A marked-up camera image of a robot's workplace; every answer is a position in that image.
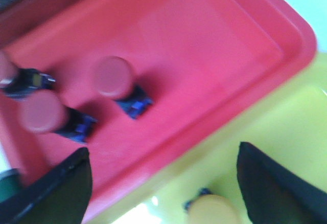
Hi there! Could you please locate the yellow mushroom button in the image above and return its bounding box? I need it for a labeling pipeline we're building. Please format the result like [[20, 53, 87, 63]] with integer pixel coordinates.
[[184, 188, 242, 224]]

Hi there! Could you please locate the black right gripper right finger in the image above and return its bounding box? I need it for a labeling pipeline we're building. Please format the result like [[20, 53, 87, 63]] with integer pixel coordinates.
[[237, 142, 326, 223]]

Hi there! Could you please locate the red plastic tray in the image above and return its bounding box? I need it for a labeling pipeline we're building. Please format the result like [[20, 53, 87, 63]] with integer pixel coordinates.
[[1, 0, 317, 222]]

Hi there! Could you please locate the yellow plastic tray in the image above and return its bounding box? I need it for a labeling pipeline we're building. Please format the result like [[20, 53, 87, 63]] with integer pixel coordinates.
[[93, 52, 326, 223]]

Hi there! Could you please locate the red mushroom push button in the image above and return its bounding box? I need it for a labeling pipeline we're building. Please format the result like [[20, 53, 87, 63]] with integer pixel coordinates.
[[1, 51, 56, 100]]

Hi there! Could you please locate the green conveyor belt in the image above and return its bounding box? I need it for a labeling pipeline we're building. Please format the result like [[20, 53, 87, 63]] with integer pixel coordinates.
[[0, 169, 22, 203]]

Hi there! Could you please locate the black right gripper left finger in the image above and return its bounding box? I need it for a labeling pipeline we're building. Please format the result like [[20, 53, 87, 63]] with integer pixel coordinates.
[[1, 147, 92, 223]]

